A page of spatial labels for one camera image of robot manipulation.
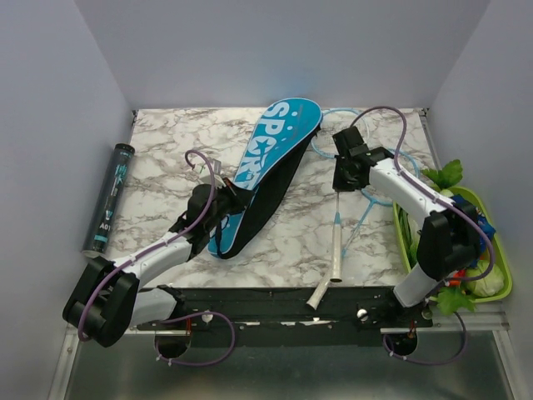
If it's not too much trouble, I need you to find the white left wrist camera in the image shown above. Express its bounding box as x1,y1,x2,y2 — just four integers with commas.
203,158,222,178

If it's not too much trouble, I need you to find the black shuttlecock tube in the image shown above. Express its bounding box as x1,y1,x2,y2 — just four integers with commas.
82,143,135,258

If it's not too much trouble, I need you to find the blue snack bag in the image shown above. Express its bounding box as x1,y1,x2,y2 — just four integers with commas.
451,194,496,256

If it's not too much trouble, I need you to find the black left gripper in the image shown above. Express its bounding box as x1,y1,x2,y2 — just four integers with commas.
205,177,254,232

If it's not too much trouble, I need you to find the green toy cabbage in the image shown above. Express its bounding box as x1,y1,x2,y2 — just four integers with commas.
465,260,505,298

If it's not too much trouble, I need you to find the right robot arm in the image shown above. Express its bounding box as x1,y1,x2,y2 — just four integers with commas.
332,127,490,327

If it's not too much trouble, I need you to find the blue racket bag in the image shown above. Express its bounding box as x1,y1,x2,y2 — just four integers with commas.
207,97,322,259

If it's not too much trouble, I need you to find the green toy leaf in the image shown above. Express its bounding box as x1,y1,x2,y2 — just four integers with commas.
421,159,463,190

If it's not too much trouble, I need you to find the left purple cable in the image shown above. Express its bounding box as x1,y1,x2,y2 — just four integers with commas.
77,149,237,368

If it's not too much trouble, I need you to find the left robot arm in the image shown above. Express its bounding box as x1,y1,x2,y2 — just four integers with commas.
62,182,255,348

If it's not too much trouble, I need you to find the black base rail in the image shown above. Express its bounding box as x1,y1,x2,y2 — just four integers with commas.
137,285,434,347

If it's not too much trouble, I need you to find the badminton racket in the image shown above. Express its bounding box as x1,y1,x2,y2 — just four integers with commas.
306,147,421,312
311,107,371,285

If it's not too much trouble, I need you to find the green plastic tray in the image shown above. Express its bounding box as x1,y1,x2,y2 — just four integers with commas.
392,186,513,304

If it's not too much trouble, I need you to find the orange toy carrot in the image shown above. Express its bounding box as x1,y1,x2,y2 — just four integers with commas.
446,270,466,287

